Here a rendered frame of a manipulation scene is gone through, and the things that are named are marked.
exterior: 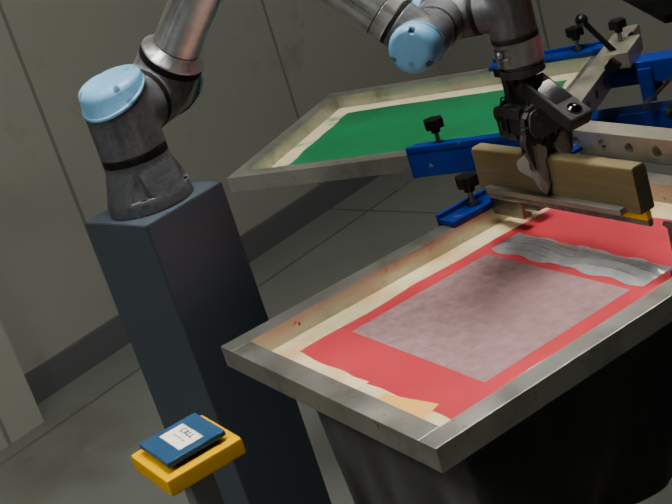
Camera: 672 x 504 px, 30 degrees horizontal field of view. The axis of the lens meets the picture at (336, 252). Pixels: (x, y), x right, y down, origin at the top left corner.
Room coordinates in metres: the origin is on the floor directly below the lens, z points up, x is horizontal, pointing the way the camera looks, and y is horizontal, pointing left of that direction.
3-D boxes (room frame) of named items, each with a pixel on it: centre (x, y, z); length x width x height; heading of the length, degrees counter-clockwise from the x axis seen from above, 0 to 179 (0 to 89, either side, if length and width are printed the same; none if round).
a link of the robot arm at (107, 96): (2.09, 0.28, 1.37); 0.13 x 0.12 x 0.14; 152
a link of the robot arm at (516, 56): (1.88, -0.36, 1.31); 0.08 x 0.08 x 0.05
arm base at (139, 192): (2.08, 0.28, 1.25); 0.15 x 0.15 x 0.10
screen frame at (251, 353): (1.80, -0.26, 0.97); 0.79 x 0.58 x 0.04; 118
